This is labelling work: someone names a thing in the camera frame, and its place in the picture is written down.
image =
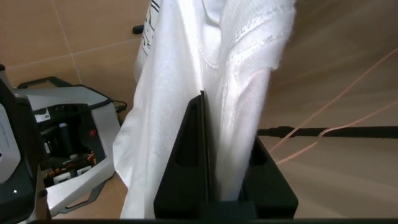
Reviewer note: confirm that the beige curtain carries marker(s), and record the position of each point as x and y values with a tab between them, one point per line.
342	46

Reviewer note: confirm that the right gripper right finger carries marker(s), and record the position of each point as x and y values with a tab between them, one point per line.
270	199

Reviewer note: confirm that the pink clothes hanger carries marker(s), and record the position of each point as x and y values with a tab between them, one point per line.
342	93

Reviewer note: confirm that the white printed T-shirt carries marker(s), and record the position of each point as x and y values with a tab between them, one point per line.
161	109

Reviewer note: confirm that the black clothes rack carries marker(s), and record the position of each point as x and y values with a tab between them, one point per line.
357	132

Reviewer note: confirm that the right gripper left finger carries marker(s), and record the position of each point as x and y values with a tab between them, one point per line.
186	186

